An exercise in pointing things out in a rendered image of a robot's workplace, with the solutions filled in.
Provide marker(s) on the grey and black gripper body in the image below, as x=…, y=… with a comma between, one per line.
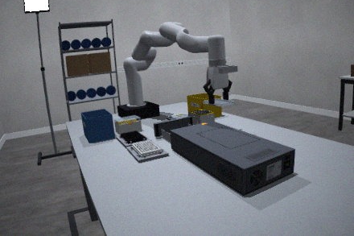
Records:
x=218, y=80

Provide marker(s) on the yellow open-top box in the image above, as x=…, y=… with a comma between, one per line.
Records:
x=194, y=102

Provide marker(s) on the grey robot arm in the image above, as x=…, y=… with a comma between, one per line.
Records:
x=145, y=50

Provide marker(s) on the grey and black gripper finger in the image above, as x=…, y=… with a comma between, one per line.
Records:
x=209, y=92
x=226, y=90

